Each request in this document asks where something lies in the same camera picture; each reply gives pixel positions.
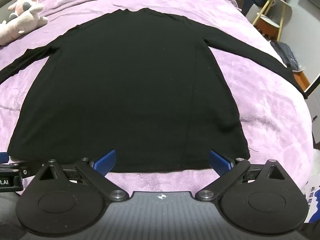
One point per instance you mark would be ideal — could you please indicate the purple bed blanket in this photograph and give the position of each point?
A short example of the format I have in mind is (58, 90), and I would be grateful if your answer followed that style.
(273, 113)

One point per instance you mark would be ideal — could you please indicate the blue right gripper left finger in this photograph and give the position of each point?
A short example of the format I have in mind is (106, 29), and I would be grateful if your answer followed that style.
(104, 163)

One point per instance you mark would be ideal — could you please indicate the dark clothes on chair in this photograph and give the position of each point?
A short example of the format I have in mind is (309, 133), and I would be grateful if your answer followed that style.
(247, 4)

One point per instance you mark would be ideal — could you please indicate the dark striped cloth pile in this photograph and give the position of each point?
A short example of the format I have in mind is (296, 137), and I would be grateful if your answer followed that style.
(286, 54)

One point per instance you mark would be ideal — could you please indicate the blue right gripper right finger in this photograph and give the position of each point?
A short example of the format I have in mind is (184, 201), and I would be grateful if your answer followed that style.
(220, 163)

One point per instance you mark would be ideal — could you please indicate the white pink plush toy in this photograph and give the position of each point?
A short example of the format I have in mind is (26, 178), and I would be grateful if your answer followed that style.
(27, 22)

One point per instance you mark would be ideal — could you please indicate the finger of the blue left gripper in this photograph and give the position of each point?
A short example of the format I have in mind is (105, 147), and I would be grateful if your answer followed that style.
(4, 158)

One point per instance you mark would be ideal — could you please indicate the black long sleeve shirt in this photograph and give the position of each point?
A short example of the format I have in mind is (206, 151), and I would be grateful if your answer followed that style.
(142, 83)

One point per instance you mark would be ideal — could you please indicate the white blue paper bag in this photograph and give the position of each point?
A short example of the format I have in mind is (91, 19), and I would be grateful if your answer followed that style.
(312, 193)

